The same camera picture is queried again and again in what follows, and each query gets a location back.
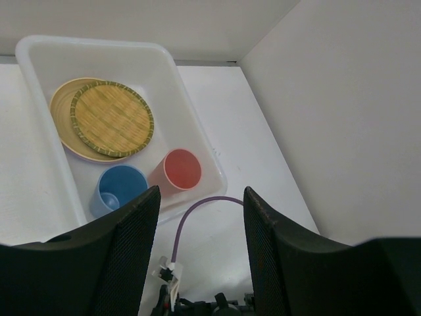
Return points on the lilac plastic plate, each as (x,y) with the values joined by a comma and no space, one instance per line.
(88,154)

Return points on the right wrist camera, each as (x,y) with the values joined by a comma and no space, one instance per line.
(171,274)

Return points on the pink plastic cup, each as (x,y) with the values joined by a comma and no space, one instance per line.
(179,171)

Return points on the blue plastic cup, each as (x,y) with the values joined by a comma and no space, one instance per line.
(117,186)

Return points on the white plastic bin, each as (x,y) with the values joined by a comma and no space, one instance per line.
(47,62)

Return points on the round bamboo woven plate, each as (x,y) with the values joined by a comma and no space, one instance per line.
(111,118)

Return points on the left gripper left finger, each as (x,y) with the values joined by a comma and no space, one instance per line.
(97,269)

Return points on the beige bear print plate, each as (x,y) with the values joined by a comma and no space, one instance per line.
(60,110)

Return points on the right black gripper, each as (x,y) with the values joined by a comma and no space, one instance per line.
(221,306)

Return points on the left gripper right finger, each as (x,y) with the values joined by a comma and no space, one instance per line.
(295,271)

